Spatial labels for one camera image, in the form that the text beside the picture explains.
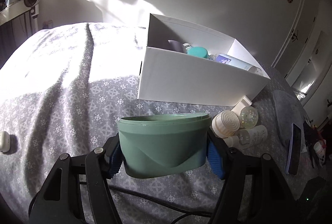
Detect clear spray bottle white label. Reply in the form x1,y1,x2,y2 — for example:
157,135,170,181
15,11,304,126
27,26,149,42
224,125,268,149

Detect green plastic cup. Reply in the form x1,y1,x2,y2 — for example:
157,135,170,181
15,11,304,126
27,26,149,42
117,113,212,179

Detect smartphone with purple case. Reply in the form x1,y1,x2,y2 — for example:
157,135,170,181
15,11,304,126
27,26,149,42
285,123,302,176

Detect white ribbed round jar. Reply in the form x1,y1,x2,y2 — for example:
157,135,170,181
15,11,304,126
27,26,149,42
212,110,240,139

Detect clear confetti squishy ball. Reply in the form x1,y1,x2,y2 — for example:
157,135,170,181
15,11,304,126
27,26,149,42
239,106,259,129

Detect grey fleece cloth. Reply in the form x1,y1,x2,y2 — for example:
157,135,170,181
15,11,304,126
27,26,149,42
272,90,307,148

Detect small white earbud case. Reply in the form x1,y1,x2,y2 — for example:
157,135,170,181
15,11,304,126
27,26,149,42
0,131,11,153

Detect grey patterned bedspread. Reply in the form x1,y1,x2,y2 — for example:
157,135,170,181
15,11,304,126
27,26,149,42
1,23,318,223

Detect blue labelled bottle in box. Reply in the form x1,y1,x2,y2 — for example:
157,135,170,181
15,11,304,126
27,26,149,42
214,53,262,74

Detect white wardrobe doors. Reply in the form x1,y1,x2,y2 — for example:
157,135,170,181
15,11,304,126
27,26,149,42
272,0,331,126

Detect white cardboard box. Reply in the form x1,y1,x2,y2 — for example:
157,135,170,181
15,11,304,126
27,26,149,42
137,14,270,106

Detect teal lid in box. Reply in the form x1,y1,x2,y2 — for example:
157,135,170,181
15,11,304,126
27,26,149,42
187,47,208,59

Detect purple item in box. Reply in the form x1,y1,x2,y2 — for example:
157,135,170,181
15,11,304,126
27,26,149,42
168,40,185,53

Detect white wall shelf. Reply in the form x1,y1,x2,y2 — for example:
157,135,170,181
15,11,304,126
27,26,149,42
0,0,30,26

